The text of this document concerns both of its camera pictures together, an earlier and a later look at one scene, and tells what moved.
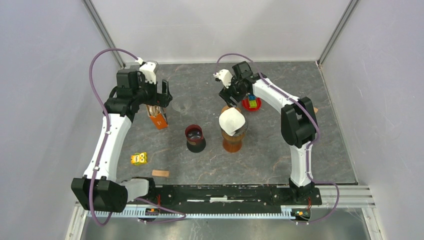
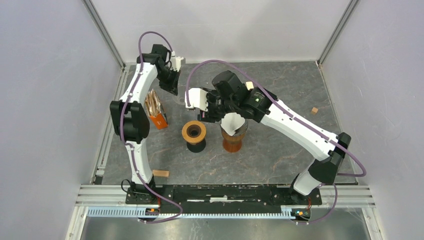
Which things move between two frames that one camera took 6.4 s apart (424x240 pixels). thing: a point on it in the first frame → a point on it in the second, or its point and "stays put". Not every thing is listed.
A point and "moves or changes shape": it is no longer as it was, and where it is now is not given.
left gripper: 162,99 → 172,87
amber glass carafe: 232,144 stays put
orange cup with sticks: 158,115 stays put
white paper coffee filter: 230,119 stays put
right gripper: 226,93 → 209,116
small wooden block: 159,173 stays put
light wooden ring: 227,107 moves or changes shape
